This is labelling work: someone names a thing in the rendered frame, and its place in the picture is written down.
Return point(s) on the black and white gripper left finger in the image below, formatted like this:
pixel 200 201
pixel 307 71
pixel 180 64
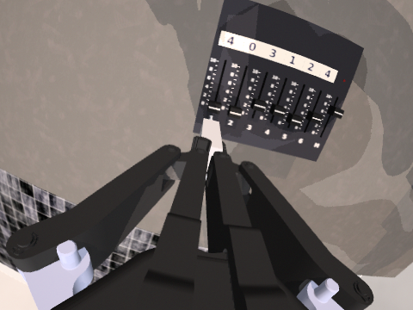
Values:
pixel 57 256

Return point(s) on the black lighting desk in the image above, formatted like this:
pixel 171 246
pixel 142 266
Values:
pixel 263 56

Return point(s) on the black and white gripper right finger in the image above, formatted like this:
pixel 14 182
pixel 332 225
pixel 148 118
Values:
pixel 295 251

